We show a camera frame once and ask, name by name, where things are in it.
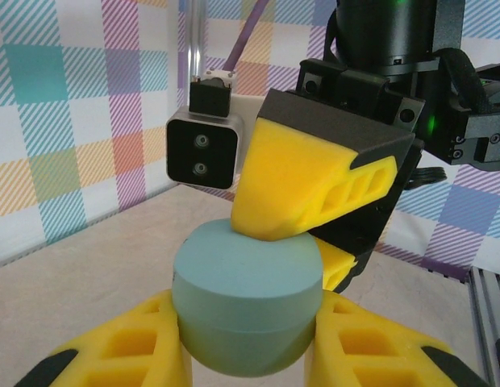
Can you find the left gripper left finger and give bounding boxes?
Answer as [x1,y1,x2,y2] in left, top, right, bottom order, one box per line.
[14,288,194,387]

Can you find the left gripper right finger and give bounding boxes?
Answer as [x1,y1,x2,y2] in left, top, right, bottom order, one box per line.
[306,289,493,387]

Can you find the teal earbud charging case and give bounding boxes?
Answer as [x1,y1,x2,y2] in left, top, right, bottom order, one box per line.
[171,217,326,378]

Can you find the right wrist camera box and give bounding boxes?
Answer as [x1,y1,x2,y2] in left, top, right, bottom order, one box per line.
[165,69,267,190]

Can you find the wide aluminium mounting rail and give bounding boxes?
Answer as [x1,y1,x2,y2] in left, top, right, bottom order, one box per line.
[469,265,500,387]

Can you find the aluminium frame post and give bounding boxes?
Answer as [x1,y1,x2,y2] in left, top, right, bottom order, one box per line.
[187,0,209,80]

